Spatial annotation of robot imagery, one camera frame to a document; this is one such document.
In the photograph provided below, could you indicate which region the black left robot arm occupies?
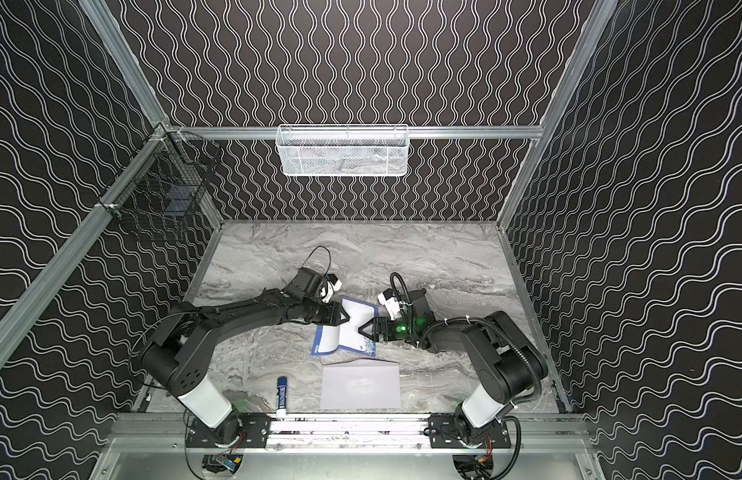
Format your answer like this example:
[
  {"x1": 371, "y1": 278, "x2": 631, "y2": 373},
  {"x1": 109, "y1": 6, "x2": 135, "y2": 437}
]
[{"x1": 138, "y1": 267, "x2": 349, "y2": 430}]

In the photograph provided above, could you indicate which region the aluminium corner post left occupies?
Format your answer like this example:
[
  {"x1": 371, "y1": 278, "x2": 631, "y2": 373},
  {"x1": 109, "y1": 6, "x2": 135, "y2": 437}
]
[{"x1": 79, "y1": 0, "x2": 169, "y2": 126}]

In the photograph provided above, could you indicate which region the floral blue white letter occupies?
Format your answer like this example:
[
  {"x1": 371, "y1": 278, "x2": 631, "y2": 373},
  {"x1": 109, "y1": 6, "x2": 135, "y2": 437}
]
[{"x1": 311, "y1": 297, "x2": 378, "y2": 357}]

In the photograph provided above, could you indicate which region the aluminium left side rail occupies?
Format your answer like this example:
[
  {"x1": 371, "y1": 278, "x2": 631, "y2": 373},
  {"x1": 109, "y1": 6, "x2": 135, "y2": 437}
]
[{"x1": 0, "y1": 126, "x2": 167, "y2": 371}]

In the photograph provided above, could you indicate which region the black wire basket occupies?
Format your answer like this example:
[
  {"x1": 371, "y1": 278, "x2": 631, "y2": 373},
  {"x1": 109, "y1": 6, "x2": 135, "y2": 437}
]
[{"x1": 105, "y1": 131, "x2": 222, "y2": 244}]

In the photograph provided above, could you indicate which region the white envelope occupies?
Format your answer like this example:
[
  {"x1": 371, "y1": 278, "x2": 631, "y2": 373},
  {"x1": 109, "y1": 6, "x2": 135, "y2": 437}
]
[{"x1": 320, "y1": 359, "x2": 401, "y2": 411}]

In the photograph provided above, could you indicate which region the aluminium back crossbar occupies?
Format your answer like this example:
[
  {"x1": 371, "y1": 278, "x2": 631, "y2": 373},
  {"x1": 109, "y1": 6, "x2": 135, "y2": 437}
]
[{"x1": 168, "y1": 124, "x2": 543, "y2": 141}]

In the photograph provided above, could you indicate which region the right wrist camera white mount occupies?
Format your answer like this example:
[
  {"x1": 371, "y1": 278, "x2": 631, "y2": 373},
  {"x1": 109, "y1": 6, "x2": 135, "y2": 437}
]
[{"x1": 378, "y1": 288, "x2": 403, "y2": 320}]

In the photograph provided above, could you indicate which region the aluminium corner post right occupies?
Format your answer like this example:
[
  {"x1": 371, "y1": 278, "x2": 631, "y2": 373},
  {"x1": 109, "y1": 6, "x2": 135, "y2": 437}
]
[{"x1": 497, "y1": 0, "x2": 618, "y2": 231}]

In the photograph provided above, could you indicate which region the blue white glue stick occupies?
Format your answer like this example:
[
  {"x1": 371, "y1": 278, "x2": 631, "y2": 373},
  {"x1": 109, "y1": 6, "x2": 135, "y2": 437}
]
[{"x1": 276, "y1": 376, "x2": 288, "y2": 417}]

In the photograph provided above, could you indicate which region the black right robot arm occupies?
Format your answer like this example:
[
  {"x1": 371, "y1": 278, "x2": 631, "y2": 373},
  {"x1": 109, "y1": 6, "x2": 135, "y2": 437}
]
[{"x1": 358, "y1": 287, "x2": 548, "y2": 430}]

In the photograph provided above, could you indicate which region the white wire mesh basket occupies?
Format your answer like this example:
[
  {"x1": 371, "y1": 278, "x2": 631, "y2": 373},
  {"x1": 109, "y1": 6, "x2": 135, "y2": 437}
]
[{"x1": 275, "y1": 124, "x2": 411, "y2": 177}]

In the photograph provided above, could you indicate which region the aluminium corner post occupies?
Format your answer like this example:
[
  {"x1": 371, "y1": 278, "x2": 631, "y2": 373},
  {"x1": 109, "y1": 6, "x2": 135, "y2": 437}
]
[
  {"x1": 497, "y1": 0, "x2": 618, "y2": 231},
  {"x1": 79, "y1": 0, "x2": 169, "y2": 126}
]

